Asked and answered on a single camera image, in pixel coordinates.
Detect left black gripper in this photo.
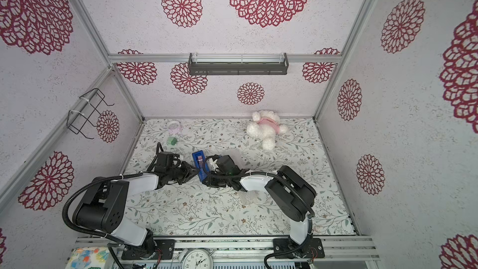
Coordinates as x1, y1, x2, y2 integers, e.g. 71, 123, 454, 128
167, 161, 200, 186

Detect blue tape dispenser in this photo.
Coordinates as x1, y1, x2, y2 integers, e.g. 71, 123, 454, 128
192, 151, 210, 184

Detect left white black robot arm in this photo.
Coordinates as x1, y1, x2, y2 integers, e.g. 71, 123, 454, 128
62, 143, 200, 259

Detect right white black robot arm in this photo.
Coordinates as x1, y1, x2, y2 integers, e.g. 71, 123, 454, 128
199, 155, 317, 269

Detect white teddy bear pink shirt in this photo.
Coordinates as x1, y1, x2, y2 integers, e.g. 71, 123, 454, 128
246, 110, 289, 151

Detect white analog clock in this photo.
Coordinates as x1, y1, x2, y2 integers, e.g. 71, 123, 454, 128
182, 249, 214, 269

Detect colourful patterned box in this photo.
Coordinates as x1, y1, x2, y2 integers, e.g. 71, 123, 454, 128
65, 247, 113, 269

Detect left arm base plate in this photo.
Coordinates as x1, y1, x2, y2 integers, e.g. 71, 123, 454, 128
121, 239, 176, 260

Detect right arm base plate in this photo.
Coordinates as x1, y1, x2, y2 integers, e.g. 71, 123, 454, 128
273, 238, 325, 259

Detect black wall shelf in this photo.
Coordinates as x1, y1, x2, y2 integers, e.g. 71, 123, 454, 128
187, 53, 290, 76

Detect black wire wall rack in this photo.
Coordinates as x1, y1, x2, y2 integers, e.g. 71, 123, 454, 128
66, 88, 114, 140

